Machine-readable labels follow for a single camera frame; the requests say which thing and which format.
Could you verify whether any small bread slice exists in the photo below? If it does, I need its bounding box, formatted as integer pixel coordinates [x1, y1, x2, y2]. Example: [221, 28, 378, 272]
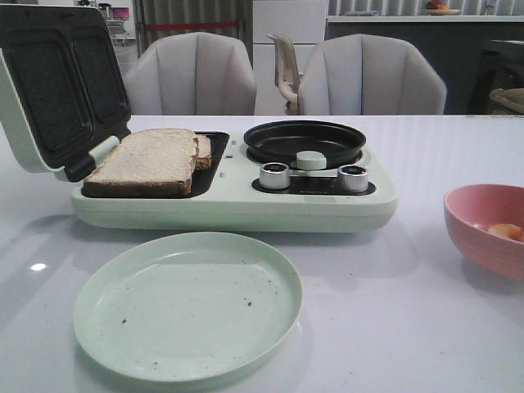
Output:
[195, 134, 212, 170]

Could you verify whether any large bread slice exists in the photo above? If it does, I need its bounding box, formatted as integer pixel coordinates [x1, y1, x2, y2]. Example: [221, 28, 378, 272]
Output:
[84, 129, 198, 197]

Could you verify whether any mint green sandwich maker lid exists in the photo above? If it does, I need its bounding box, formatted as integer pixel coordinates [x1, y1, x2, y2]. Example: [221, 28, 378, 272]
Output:
[1, 4, 131, 183]

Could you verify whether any pink plastic bowl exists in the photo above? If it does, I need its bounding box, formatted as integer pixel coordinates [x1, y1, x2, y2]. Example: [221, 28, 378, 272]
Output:
[444, 184, 523, 280]

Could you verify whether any orange cooked shrimp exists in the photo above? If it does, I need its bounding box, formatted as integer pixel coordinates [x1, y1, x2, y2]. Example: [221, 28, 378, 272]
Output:
[487, 223, 523, 242]

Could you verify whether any mint green breakfast maker base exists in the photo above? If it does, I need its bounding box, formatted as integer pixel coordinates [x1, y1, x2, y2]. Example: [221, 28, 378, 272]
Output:
[71, 131, 397, 233]

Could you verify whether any silver left control knob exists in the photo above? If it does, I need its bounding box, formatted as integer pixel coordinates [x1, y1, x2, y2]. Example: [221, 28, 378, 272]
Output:
[259, 162, 291, 190]

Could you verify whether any silver control knob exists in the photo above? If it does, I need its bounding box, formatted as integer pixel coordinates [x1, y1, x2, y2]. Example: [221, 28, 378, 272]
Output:
[259, 162, 291, 190]
[337, 165, 368, 193]

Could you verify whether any black round frying pan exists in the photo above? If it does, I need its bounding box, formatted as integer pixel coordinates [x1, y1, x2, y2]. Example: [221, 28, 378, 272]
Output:
[244, 120, 366, 169]

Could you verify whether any silver right control knob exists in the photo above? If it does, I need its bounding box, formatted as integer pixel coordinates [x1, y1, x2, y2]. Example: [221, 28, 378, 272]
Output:
[337, 165, 368, 193]

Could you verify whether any beige office chair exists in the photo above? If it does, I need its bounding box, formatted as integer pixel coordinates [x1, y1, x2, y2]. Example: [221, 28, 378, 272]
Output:
[266, 34, 300, 115]

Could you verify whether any mint green plate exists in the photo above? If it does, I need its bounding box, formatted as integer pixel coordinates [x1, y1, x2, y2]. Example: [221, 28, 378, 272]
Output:
[73, 232, 302, 385]

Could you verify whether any grey upholstered chair left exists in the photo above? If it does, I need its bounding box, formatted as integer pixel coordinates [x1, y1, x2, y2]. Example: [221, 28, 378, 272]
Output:
[124, 32, 256, 115]

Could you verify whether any grey upholstered chair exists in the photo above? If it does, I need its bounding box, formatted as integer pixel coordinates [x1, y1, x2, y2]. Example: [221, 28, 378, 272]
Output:
[124, 32, 256, 115]
[298, 34, 447, 115]

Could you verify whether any grey upholstered chair right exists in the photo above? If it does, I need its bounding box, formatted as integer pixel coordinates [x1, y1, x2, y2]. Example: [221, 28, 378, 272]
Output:
[298, 34, 447, 115]

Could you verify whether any white refrigerator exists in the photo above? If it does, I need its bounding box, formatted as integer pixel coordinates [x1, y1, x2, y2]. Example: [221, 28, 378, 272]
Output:
[252, 1, 328, 115]

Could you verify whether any red barrier tape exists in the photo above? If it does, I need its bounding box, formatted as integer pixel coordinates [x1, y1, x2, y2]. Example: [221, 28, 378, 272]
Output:
[144, 20, 241, 31]

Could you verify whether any metal shelf cart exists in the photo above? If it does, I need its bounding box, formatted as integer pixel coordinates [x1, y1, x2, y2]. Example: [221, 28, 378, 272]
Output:
[97, 1, 136, 46]

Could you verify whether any dark grey counter cabinet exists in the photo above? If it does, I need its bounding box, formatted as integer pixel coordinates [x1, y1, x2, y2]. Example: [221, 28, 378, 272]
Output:
[326, 15, 524, 115]

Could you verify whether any fruit bowl on counter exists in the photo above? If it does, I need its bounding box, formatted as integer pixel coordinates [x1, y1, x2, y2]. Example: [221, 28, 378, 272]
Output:
[423, 0, 460, 16]

